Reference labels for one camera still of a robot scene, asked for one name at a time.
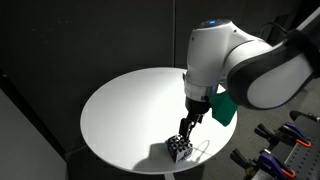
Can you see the purple black spring clamp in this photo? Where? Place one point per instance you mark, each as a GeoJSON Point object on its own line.
{"type": "Point", "coordinates": [270, 163]}
{"type": "Point", "coordinates": [296, 132]}

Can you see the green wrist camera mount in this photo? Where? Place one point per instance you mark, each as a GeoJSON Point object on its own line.
{"type": "Point", "coordinates": [224, 108]}

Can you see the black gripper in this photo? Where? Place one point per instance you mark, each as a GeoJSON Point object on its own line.
{"type": "Point", "coordinates": [197, 106]}

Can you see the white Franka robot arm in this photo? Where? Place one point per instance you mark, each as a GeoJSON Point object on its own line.
{"type": "Point", "coordinates": [233, 56]}

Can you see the black perforated board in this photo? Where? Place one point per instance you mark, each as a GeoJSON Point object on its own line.
{"type": "Point", "coordinates": [305, 161]}

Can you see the black white triangle pattern block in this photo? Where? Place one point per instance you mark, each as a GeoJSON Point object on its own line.
{"type": "Point", "coordinates": [180, 150]}

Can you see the white table base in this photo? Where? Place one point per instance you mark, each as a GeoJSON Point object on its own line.
{"type": "Point", "coordinates": [170, 176]}

